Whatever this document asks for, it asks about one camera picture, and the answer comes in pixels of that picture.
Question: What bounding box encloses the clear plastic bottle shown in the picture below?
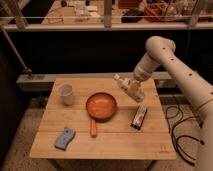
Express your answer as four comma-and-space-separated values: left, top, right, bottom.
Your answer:
114, 74, 144, 103

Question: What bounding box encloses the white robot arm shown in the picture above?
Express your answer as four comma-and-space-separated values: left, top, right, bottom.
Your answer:
134, 36, 213, 171

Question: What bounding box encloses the dark snack box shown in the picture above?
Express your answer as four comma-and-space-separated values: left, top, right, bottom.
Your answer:
131, 105, 147, 130

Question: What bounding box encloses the orange frying pan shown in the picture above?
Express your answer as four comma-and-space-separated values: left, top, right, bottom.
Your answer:
86, 92, 117, 137

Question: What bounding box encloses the wooden table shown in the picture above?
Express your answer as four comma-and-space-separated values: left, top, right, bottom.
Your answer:
30, 78, 176, 160

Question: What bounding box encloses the translucent plastic cup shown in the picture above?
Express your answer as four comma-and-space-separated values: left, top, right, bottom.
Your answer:
57, 84, 73, 105

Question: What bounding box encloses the orange basket in background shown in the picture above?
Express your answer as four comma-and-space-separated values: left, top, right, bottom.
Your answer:
144, 3, 168, 22

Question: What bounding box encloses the blue sponge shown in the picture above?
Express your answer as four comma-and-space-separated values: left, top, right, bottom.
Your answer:
54, 127, 76, 150

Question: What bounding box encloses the grey diagonal pole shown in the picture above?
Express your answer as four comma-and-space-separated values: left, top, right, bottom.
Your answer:
0, 26, 33, 79

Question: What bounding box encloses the black cable on floor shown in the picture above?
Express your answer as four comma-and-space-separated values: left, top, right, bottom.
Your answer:
164, 103, 205, 166

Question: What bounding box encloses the metal railing frame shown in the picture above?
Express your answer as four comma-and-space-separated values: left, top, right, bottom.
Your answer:
0, 0, 213, 31

